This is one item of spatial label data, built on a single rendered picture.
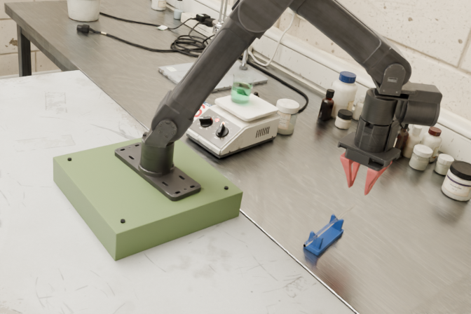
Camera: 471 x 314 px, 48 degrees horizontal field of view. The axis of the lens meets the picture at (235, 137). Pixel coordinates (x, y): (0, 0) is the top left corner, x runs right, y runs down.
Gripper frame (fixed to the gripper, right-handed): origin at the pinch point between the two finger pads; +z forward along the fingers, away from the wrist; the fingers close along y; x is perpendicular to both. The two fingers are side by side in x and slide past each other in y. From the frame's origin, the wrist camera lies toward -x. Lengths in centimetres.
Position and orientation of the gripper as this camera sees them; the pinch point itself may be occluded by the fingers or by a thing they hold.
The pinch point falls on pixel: (359, 186)
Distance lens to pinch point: 105.7
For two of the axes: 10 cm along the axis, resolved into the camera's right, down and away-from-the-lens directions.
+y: -7.7, -3.6, 5.3
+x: -6.3, 2.9, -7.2
